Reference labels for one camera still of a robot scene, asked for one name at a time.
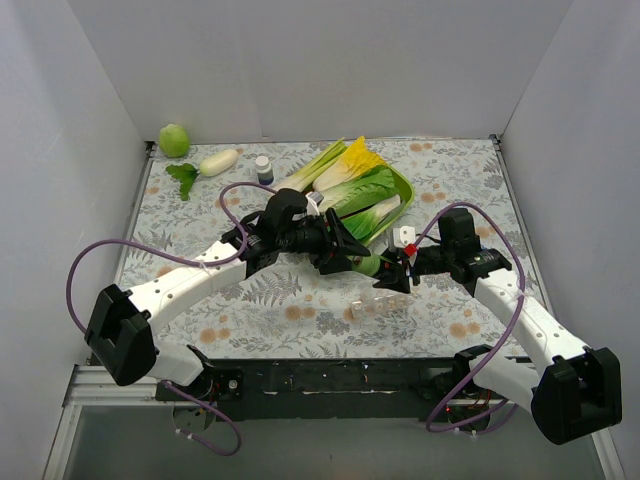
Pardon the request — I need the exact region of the green pill bottle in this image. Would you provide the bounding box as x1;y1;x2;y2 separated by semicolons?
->
351;254;386;278

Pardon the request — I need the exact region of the clear weekly pill organizer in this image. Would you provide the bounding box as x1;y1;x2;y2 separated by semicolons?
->
349;293;411;320

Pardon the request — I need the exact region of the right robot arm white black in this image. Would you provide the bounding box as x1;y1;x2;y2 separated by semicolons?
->
375;202;622;445

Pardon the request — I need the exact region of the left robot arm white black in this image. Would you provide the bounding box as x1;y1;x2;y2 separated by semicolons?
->
85;189;370;400

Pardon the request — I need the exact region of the bok choy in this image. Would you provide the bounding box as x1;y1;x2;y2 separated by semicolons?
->
342;195;403;244

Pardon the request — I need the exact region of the leek white green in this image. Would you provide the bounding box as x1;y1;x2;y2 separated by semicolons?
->
273;139;347;192

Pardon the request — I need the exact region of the green napa cabbage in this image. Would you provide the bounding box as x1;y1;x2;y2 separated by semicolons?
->
318;166;398;217

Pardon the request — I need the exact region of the green plastic tray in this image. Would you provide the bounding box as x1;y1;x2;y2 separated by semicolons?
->
350;166;414;245

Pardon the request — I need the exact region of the yellow napa cabbage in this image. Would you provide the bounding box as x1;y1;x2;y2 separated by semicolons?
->
312;136;386;191

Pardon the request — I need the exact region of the white blue pill bottle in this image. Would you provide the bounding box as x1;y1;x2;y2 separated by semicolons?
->
255;155;274;186

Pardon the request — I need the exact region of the white radish with leaves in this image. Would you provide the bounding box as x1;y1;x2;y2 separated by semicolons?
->
165;149;239;201

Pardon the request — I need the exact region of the green round cabbage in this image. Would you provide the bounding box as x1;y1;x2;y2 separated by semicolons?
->
158;124;191;158

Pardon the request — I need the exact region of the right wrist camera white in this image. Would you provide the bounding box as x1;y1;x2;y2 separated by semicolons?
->
387;226;416;254

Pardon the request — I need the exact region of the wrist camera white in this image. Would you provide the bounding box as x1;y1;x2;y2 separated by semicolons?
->
305;191;324;216
387;226;416;254

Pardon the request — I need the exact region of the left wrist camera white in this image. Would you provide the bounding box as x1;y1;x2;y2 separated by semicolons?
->
305;191;324;216

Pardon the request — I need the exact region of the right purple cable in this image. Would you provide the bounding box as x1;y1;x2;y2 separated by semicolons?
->
414;202;526;434

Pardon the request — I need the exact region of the purple cable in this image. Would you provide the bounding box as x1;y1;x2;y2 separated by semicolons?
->
414;202;526;434
66;182;281;457

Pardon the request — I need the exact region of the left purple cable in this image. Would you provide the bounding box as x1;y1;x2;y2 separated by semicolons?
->
66;182;281;457

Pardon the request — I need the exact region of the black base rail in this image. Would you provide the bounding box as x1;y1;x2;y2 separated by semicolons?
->
154;357;501;424

